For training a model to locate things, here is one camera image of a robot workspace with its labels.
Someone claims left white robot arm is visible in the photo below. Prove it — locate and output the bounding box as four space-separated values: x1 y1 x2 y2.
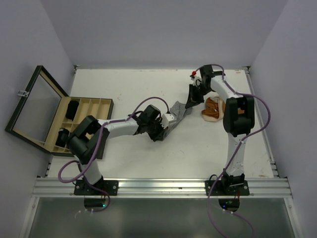
58 105 175 195

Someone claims glass box lid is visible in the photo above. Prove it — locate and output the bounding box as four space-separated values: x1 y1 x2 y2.
5 65 70 154

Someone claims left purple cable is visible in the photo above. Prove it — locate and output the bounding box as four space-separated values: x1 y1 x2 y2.
57 96 171 214

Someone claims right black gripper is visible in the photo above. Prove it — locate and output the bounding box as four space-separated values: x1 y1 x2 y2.
186 83 212 108

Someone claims black underwear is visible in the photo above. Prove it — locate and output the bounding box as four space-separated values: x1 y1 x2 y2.
55 128 70 147
65 100 79 120

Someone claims grey striped underwear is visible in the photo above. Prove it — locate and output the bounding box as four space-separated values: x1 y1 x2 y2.
163 101 193 139

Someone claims aluminium mounting rail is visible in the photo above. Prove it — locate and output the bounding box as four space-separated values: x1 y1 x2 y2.
32 178 292 198

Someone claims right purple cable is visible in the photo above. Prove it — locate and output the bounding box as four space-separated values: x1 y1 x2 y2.
207 63 271 238

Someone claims purple cable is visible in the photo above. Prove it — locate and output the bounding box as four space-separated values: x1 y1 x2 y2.
207 63 271 238
57 96 171 214

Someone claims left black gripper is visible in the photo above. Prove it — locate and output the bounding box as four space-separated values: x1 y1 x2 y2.
146 118 168 142

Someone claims orange underwear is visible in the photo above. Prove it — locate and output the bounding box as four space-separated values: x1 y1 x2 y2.
201 95 225 122

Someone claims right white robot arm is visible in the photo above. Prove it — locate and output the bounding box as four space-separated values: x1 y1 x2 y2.
185 64 255 195

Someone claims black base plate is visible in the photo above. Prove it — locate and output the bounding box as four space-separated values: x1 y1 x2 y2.
73 180 119 196
205 174 250 196

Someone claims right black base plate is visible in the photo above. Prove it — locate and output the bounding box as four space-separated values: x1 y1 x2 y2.
205 174 250 196

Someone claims white wall latch clip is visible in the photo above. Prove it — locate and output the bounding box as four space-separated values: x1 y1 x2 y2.
17 90 29 97

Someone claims rolled black underwear in box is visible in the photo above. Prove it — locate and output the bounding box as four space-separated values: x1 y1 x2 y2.
55 128 70 147

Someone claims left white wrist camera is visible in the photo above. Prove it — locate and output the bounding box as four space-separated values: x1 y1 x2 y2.
160 113 176 129

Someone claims wooden compartment organizer box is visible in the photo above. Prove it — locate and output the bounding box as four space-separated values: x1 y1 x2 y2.
44 96 114 160

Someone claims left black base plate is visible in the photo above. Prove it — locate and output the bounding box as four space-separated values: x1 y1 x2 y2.
73 180 119 196

